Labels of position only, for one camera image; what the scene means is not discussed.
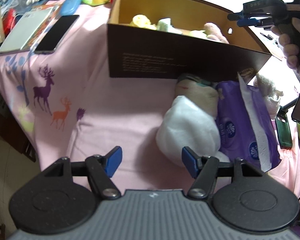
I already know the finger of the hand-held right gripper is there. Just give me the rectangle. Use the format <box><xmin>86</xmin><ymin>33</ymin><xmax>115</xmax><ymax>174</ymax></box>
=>
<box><xmin>227</xmin><ymin>11</ymin><xmax>250</xmax><ymax>22</ymax></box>
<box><xmin>236</xmin><ymin>17</ymin><xmax>269</xmax><ymax>28</ymax></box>

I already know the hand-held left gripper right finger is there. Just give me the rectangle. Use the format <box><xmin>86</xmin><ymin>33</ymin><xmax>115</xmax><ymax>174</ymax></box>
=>
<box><xmin>181</xmin><ymin>146</ymin><xmax>264</xmax><ymax>200</ymax></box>

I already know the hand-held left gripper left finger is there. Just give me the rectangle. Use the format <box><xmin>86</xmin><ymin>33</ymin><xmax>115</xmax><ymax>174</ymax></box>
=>
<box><xmin>41</xmin><ymin>146</ymin><xmax>122</xmax><ymax>200</ymax></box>

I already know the pink plush toy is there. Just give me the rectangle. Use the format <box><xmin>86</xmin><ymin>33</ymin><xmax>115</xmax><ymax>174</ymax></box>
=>
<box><xmin>204</xmin><ymin>22</ymin><xmax>229</xmax><ymax>44</ymax></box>

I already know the lime green fuzzy sock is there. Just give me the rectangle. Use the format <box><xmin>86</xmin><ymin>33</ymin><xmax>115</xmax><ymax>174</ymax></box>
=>
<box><xmin>187</xmin><ymin>29</ymin><xmax>208</xmax><ymax>39</ymax></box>

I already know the beige sock bundle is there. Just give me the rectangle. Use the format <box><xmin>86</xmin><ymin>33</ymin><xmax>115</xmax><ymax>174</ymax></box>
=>
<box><xmin>175</xmin><ymin>73</ymin><xmax>219</xmax><ymax>120</ymax></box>

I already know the white towel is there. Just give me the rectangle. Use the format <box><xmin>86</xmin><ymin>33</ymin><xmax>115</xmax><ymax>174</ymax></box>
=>
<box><xmin>255</xmin><ymin>73</ymin><xmax>284</xmax><ymax>119</ymax></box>

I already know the brown cardboard box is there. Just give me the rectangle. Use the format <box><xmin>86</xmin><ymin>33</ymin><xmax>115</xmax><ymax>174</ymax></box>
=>
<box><xmin>107</xmin><ymin>0</ymin><xmax>273</xmax><ymax>82</ymax></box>

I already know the yellow fuzzy sock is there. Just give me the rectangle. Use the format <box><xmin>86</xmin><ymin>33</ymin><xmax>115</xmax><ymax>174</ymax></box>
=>
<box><xmin>129</xmin><ymin>14</ymin><xmax>158</xmax><ymax>30</ymax></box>

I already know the person's right hand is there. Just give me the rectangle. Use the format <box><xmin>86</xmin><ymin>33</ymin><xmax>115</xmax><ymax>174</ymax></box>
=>
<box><xmin>270</xmin><ymin>17</ymin><xmax>300</xmax><ymax>68</ymax></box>

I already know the pink printed bed sheet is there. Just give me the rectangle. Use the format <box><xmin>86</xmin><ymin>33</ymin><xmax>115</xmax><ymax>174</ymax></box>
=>
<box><xmin>0</xmin><ymin>0</ymin><xmax>300</xmax><ymax>200</ymax></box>

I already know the purple tissue pack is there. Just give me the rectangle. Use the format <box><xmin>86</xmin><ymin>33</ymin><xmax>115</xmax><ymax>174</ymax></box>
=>
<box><xmin>214</xmin><ymin>71</ymin><xmax>282</xmax><ymax>172</ymax></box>

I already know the black smartphone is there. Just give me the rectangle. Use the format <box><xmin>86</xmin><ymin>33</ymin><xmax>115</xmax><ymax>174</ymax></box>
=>
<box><xmin>34</xmin><ymin>15</ymin><xmax>80</xmax><ymax>54</ymax></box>

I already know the grey notebook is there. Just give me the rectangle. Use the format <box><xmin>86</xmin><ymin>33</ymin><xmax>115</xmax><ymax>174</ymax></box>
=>
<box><xmin>0</xmin><ymin>7</ymin><xmax>54</xmax><ymax>54</ymax></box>

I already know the blue glasses case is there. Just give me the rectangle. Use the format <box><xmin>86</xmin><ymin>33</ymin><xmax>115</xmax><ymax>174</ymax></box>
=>
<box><xmin>60</xmin><ymin>0</ymin><xmax>81</xmax><ymax>16</ymax></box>

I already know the orange printed book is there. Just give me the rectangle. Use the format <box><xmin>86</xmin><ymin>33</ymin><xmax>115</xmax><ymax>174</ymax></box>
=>
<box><xmin>20</xmin><ymin>4</ymin><xmax>62</xmax><ymax>52</ymax></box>

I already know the red packet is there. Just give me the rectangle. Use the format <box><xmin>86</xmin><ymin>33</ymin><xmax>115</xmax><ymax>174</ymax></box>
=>
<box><xmin>4</xmin><ymin>8</ymin><xmax>17</xmax><ymax>29</ymax></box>

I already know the light blue plastic packet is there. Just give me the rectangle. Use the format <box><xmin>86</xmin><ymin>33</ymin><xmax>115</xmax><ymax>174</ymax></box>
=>
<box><xmin>0</xmin><ymin>0</ymin><xmax>23</xmax><ymax>13</ymax></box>

